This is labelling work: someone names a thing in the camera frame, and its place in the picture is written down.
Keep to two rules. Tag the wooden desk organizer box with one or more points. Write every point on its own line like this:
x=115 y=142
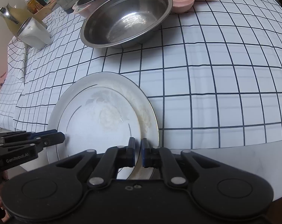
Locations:
x=41 y=8

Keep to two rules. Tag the large white ceramic plate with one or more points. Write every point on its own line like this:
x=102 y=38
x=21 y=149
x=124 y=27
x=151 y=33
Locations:
x=142 y=107

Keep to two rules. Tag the checkered white tablecloth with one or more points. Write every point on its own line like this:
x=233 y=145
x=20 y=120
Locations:
x=213 y=74

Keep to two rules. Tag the person left hand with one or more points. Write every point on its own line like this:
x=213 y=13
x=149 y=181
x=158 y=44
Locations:
x=3 y=179

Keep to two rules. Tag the small white ceramic plate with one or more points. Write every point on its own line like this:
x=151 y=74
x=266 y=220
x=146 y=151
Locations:
x=95 y=118

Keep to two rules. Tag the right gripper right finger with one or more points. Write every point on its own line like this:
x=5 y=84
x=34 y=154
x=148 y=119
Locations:
x=163 y=160

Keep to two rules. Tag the large stainless steel bowl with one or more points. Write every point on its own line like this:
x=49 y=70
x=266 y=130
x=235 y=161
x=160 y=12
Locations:
x=124 y=23

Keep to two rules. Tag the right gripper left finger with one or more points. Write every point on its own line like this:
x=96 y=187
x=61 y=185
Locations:
x=110 y=162

